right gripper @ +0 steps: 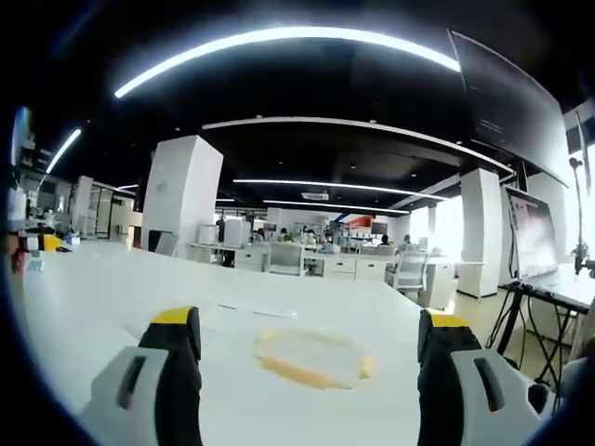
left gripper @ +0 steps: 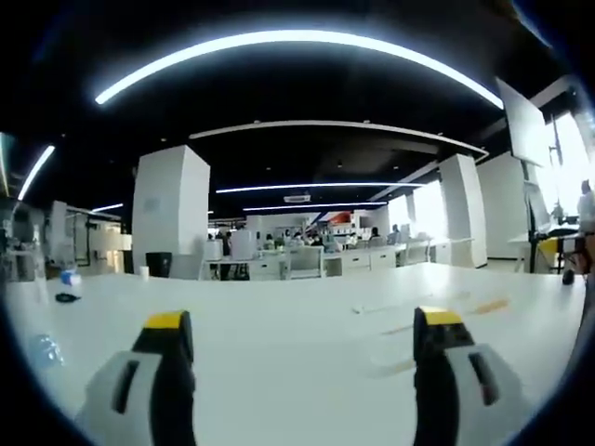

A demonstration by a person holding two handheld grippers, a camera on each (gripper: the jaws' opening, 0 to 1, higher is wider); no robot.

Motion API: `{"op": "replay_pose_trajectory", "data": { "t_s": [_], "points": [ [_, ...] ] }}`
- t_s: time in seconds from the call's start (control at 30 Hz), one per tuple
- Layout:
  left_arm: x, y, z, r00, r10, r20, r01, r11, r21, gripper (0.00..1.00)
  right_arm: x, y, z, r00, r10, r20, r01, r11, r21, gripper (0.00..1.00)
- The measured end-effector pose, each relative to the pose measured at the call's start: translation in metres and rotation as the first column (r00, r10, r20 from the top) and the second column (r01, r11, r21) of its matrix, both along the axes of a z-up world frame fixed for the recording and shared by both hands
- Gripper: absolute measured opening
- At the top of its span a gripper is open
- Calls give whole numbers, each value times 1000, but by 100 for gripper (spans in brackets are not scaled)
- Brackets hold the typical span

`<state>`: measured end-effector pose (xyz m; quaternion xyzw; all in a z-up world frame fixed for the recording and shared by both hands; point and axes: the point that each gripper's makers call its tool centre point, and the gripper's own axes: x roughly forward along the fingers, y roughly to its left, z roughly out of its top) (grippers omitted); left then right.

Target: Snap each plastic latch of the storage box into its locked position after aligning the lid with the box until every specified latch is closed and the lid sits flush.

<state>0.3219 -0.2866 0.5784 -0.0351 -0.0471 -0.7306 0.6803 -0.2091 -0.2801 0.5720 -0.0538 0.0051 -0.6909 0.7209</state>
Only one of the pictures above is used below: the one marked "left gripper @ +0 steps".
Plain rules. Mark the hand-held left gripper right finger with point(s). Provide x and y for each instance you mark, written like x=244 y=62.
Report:
x=458 y=371

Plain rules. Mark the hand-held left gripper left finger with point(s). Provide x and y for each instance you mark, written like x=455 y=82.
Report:
x=144 y=371

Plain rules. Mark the wooden stick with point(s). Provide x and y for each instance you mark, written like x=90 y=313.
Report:
x=490 y=306

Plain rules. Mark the clear plastic bottle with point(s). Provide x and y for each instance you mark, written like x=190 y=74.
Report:
x=45 y=350

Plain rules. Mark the small white cup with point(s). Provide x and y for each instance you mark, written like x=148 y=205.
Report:
x=144 y=270

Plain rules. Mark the black small object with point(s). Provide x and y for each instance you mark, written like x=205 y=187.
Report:
x=67 y=297

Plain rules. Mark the black waste bin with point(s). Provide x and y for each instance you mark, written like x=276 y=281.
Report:
x=158 y=264

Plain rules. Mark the blue white small object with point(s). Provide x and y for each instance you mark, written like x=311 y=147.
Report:
x=70 y=278

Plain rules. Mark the row of white desks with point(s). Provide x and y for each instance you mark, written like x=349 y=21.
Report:
x=353 y=258

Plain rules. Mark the white slim pillar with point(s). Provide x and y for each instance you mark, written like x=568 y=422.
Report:
x=462 y=209

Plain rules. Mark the white square pillar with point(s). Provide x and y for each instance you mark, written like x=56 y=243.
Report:
x=169 y=209

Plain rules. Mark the short ceiling light strip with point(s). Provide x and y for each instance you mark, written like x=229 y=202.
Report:
x=36 y=171

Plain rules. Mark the white hanging board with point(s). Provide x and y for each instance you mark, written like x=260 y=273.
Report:
x=524 y=123

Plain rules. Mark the long curved ceiling light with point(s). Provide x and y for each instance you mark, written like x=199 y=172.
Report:
x=297 y=41

